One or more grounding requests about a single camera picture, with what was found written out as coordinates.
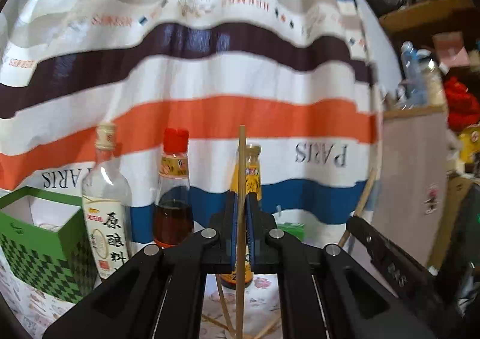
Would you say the diagonal wooden chopstick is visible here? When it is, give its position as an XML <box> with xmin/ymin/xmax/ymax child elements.
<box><xmin>201</xmin><ymin>314</ymin><xmax>253</xmax><ymax>339</ymax></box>

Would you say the red cap vinegar bottle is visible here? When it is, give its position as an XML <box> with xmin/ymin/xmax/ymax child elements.
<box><xmin>153</xmin><ymin>128</ymin><xmax>194</xmax><ymax>248</ymax></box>

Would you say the green drink carton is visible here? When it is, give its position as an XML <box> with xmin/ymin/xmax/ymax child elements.
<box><xmin>274</xmin><ymin>205</ymin><xmax>306</xmax><ymax>242</ymax></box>

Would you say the clear cooking wine bottle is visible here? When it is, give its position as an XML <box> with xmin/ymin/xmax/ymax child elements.
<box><xmin>81</xmin><ymin>122</ymin><xmax>132</xmax><ymax>281</ymax></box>

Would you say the grey board panel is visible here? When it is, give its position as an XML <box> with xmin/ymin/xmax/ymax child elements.
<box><xmin>372</xmin><ymin>107</ymin><xmax>448</xmax><ymax>265</ymax></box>

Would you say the green checkered box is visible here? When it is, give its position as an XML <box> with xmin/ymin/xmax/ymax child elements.
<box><xmin>1</xmin><ymin>186</ymin><xmax>97</xmax><ymax>303</ymax></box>

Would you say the yellow label soy sauce bottle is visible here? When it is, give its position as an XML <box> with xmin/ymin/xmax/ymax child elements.
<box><xmin>220</xmin><ymin>143</ymin><xmax>262</xmax><ymax>290</ymax></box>

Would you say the red plush item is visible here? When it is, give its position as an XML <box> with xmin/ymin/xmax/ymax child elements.
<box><xmin>444</xmin><ymin>76</ymin><xmax>479</xmax><ymax>132</ymax></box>

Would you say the plastic water bottle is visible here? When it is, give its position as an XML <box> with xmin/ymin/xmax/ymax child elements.
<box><xmin>400</xmin><ymin>41</ymin><xmax>428</xmax><ymax>107</ymax></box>

